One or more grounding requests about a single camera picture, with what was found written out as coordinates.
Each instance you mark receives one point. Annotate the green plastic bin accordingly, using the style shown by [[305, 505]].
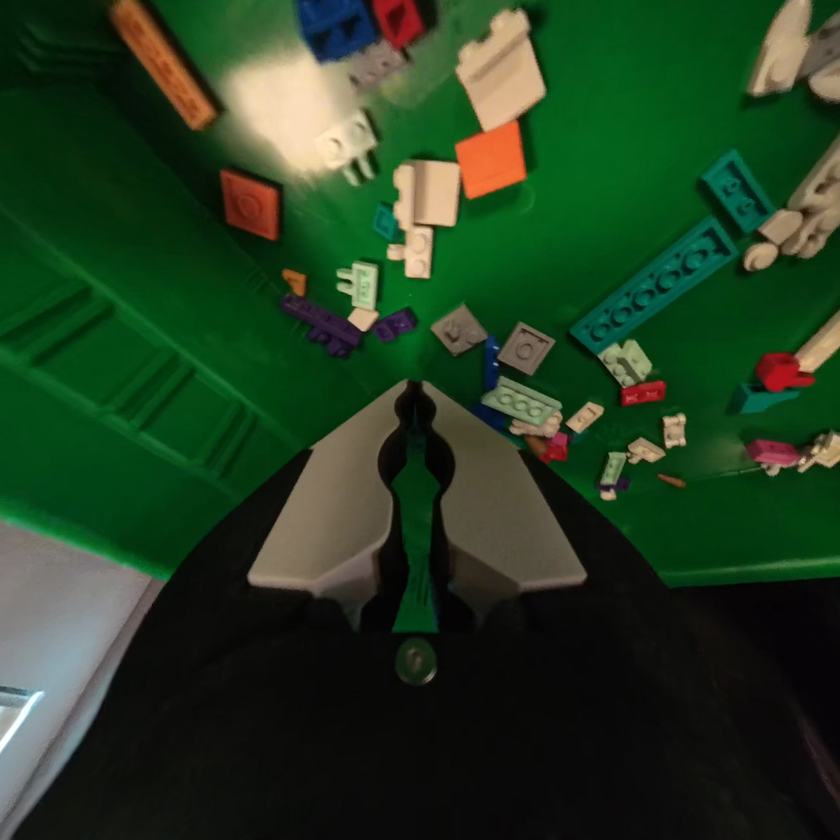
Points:
[[131, 367]]

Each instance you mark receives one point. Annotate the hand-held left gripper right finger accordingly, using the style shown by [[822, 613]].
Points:
[[505, 518]]

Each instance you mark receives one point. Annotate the lego pieces pile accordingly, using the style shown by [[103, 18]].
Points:
[[502, 85]]

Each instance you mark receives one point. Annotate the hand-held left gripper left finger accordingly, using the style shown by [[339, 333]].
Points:
[[328, 512]]

